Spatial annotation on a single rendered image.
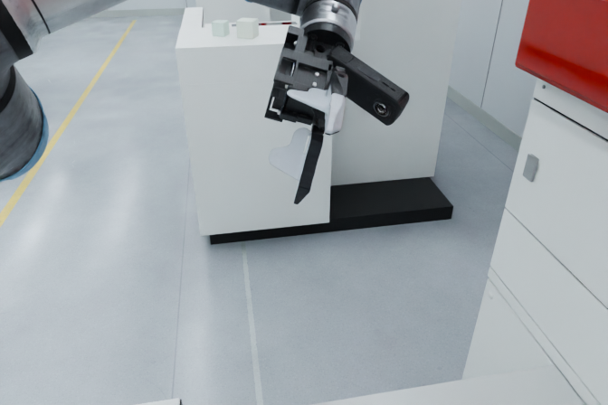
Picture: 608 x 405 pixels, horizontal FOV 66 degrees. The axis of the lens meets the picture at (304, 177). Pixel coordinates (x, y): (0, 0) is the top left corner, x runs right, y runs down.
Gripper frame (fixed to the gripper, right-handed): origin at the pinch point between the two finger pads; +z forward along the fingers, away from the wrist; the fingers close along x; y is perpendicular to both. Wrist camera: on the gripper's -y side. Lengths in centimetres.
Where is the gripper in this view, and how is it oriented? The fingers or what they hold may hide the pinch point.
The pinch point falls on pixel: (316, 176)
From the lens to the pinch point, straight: 50.2
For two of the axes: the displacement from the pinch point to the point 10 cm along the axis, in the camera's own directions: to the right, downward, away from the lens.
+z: -1.7, 8.3, -5.3
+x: 2.2, -4.9, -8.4
